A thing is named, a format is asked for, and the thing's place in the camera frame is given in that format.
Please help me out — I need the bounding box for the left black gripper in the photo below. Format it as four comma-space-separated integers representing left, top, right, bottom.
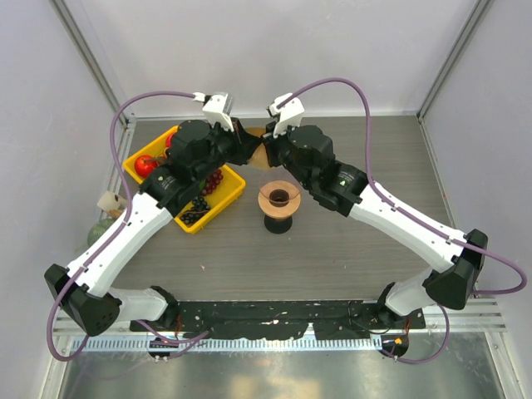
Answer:
194, 116, 262, 183

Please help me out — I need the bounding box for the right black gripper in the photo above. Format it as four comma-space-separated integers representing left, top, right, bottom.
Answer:
261, 118, 313, 191

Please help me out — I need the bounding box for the brown paper coffee filter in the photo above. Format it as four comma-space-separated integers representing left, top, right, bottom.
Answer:
246, 127, 271, 170

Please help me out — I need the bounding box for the round wooden ring holder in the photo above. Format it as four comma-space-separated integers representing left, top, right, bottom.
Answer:
258, 194, 301, 219

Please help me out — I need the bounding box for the yellow plastic tray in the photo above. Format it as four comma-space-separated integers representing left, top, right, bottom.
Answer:
122, 126, 246, 234

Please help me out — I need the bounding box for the dark red glass carafe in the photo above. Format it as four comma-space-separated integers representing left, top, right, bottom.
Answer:
264, 215, 293, 234

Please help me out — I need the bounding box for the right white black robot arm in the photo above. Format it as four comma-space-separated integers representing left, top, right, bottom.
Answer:
262, 122, 488, 328

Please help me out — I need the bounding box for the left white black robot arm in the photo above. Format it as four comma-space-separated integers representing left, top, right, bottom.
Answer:
45, 118, 261, 337

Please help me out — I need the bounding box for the purple grape bunch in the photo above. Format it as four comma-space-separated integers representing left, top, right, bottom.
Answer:
201, 169, 224, 196

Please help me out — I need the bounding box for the red apple top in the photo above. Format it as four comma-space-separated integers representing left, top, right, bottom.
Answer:
165, 133, 175, 148

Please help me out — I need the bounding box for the red apple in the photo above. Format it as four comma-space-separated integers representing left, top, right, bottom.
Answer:
134, 155, 160, 179
165, 133, 175, 148

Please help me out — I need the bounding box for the dark black grape bunch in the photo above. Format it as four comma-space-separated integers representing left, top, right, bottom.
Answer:
180, 196, 211, 226

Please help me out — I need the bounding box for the red apple left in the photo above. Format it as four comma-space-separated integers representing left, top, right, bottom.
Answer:
134, 155, 160, 179

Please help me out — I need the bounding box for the green melon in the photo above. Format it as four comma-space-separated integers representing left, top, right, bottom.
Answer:
86, 219, 115, 247

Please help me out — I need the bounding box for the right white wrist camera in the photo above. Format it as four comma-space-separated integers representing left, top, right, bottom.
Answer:
267, 92, 304, 139

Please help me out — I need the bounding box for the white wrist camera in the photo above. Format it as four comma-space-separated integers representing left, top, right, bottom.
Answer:
193, 92, 234, 132
267, 92, 304, 139

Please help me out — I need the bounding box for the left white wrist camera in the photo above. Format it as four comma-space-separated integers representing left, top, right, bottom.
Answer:
193, 92, 234, 132

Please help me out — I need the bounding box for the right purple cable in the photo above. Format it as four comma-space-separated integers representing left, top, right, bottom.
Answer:
273, 76, 528, 367

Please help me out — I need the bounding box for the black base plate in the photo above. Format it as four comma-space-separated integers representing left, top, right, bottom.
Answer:
147, 300, 426, 341

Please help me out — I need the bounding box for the aluminium front rail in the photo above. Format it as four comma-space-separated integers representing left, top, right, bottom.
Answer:
52, 297, 509, 354

